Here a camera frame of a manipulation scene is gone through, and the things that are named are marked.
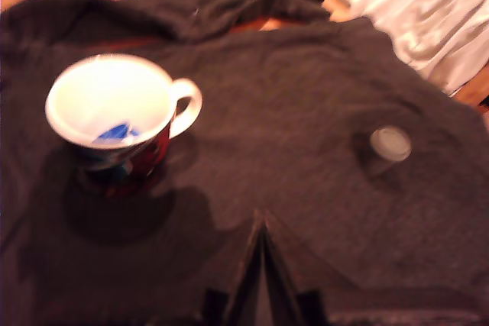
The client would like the dark grey table cloth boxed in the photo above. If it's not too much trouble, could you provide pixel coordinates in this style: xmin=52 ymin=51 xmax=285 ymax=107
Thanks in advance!
xmin=0 ymin=0 xmax=489 ymax=326

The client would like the dark mug with red print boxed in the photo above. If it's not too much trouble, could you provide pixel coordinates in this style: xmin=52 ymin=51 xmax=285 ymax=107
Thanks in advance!
xmin=44 ymin=53 xmax=203 ymax=194

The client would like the white cloth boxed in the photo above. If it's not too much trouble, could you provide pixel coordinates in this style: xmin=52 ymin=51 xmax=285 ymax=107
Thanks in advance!
xmin=322 ymin=0 xmax=489 ymax=98

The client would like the blue coffee capsule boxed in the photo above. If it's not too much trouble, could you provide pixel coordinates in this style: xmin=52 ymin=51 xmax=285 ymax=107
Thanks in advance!
xmin=92 ymin=121 xmax=143 ymax=144

